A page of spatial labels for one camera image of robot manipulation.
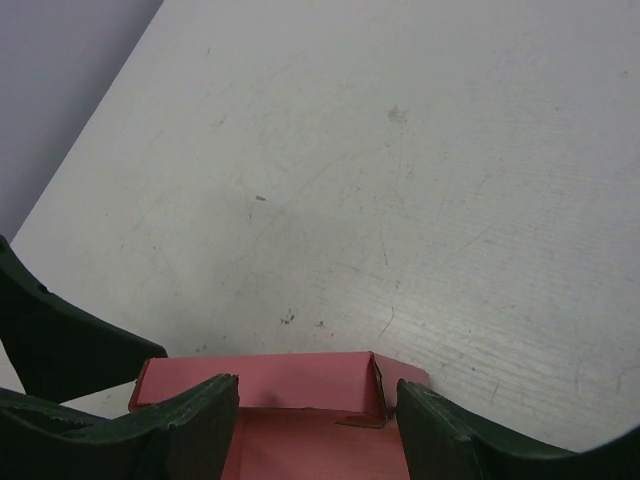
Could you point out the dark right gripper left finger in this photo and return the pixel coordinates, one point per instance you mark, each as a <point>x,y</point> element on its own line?
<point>185,437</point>

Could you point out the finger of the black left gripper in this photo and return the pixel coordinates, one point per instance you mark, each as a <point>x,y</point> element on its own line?
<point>59,351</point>

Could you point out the pink paper box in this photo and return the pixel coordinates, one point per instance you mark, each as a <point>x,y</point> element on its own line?
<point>301,415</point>

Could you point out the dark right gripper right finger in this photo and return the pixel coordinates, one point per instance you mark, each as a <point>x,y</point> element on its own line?
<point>442,440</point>

